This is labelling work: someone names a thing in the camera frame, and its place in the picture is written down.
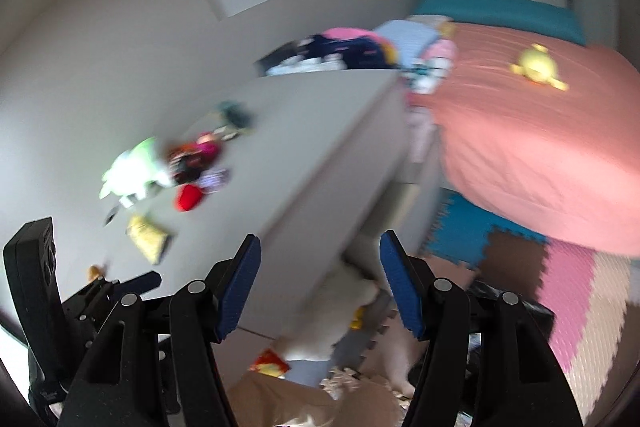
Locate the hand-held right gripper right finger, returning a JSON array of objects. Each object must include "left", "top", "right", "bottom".
[{"left": 379, "top": 230, "right": 583, "bottom": 427}]

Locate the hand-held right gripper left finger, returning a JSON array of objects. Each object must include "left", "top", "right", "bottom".
[{"left": 60, "top": 234, "right": 262, "bottom": 427}]

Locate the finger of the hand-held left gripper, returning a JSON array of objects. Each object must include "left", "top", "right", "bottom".
[{"left": 107, "top": 271, "right": 163, "bottom": 297}]

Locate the orange plastic toy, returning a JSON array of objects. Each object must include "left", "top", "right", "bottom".
[{"left": 167, "top": 141, "right": 202, "bottom": 184}]

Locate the yellow snack packet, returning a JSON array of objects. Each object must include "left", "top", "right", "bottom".
[{"left": 125, "top": 213, "right": 173, "bottom": 265}]

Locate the red yellow packet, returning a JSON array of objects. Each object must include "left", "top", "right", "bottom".
[{"left": 248, "top": 348, "right": 292, "bottom": 379}]

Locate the red soft item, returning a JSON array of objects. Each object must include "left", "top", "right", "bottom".
[{"left": 174, "top": 184, "right": 206, "bottom": 212}]

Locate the purple patterned cloth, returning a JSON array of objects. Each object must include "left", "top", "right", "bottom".
[{"left": 197, "top": 168, "right": 232, "bottom": 192}]

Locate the green white plush toy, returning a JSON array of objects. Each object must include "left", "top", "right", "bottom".
[{"left": 99, "top": 136, "right": 173, "bottom": 202}]

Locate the grey cabinet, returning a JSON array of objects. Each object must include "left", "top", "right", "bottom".
[{"left": 107, "top": 69, "right": 411, "bottom": 343}]

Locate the pink toy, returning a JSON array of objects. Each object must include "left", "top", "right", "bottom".
[{"left": 196, "top": 133, "right": 221, "bottom": 158}]

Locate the dark teal item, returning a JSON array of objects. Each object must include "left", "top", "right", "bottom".
[{"left": 215, "top": 101, "right": 256, "bottom": 140}]

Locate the foam puzzle mat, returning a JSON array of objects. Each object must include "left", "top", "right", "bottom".
[{"left": 320, "top": 189, "right": 640, "bottom": 427}]

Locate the white cloth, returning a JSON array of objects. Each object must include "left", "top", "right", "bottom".
[{"left": 265, "top": 56, "right": 347, "bottom": 76}]

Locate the stack of pink clothes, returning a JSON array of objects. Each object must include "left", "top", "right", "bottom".
[{"left": 400, "top": 24, "right": 458, "bottom": 96}]

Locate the black box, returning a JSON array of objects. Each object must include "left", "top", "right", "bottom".
[{"left": 257, "top": 41, "right": 301, "bottom": 76}]

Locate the light blue folded blanket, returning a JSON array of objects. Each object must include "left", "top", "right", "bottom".
[{"left": 375, "top": 19, "right": 442, "bottom": 68}]

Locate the pink cloth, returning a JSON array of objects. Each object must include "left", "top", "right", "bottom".
[{"left": 320, "top": 27, "right": 375, "bottom": 40}]

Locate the yellow plush toy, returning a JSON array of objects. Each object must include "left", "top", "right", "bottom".
[{"left": 509, "top": 43, "right": 571, "bottom": 92}]

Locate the teal pillow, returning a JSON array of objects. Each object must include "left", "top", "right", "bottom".
[{"left": 412, "top": 0, "right": 587, "bottom": 46}]

